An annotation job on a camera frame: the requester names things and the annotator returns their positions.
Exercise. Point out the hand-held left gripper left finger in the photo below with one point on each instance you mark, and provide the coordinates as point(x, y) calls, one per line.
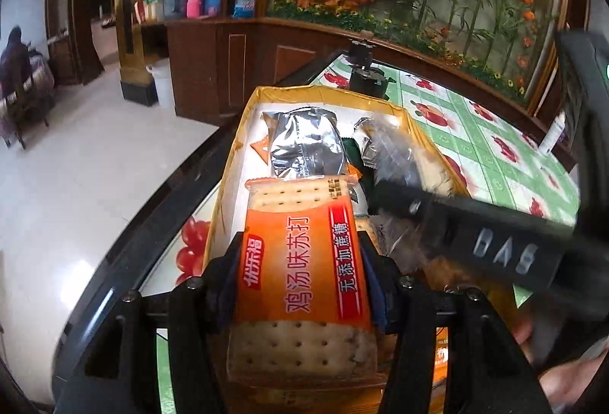
point(228, 273)

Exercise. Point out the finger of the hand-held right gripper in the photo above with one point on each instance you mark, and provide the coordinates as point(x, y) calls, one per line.
point(399, 201)

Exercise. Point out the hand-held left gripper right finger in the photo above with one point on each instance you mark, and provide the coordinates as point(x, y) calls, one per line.
point(377, 300)

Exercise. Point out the clear packet of dark snack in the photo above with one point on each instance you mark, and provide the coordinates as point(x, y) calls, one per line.
point(392, 147)

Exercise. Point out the orange cracker packet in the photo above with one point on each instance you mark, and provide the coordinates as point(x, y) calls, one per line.
point(299, 276)

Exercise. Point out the yellow cardboard box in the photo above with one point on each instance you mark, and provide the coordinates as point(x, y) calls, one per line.
point(238, 145)

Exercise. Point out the person's right hand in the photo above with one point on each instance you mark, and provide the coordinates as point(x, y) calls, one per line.
point(571, 378)

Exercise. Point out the green fruit print tablecloth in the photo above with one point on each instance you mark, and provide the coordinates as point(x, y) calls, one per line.
point(504, 176)

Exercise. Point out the white spray bottle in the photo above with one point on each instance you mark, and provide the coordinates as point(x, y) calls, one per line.
point(552, 133)

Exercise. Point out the dark wooden cabinet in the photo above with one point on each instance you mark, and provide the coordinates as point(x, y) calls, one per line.
point(204, 62)

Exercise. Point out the wooden chair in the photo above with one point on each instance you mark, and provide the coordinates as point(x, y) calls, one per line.
point(24, 109)

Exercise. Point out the pink bottle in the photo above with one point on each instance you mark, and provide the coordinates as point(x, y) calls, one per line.
point(193, 4)

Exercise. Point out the gold wooden pillar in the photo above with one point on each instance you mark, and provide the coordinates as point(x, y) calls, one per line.
point(133, 14)

